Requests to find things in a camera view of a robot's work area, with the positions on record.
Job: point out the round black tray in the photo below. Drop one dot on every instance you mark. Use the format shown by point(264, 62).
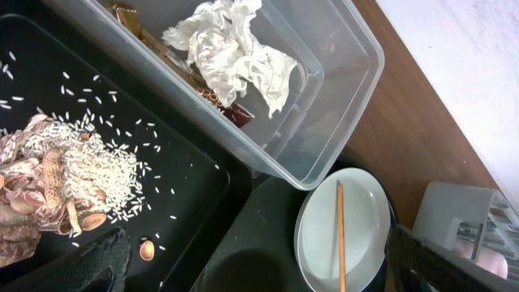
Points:
point(257, 253)

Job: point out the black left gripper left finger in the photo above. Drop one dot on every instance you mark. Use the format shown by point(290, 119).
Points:
point(101, 265)

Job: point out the pink cup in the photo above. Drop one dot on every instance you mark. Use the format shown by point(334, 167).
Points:
point(490, 260)

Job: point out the gold snack wrapper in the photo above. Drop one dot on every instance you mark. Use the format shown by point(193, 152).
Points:
point(127, 15)

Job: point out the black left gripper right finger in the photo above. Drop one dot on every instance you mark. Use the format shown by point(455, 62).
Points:
point(417, 265)

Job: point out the grey plate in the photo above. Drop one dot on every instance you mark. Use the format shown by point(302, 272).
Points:
point(367, 221)

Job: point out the grey dishwasher rack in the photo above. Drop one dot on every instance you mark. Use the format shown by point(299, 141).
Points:
point(483, 216)

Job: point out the white napkin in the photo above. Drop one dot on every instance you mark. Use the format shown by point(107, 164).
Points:
point(219, 42)

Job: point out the wooden chopstick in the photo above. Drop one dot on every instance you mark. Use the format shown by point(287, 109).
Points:
point(341, 234)

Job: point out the black rectangular tray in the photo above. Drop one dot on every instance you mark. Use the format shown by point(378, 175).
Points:
point(192, 189)

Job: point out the food scraps and rice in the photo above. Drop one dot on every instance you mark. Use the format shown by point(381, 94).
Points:
point(72, 181)

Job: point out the clear plastic bin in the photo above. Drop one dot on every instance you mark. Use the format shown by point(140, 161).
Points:
point(339, 64)

